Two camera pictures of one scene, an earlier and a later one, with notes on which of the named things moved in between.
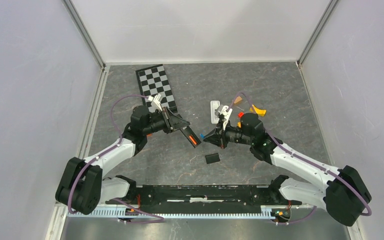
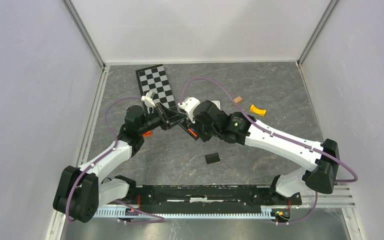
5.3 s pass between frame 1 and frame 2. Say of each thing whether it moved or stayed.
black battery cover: stayed
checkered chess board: stayed
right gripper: moved
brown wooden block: stayed
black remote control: moved
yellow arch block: stayed
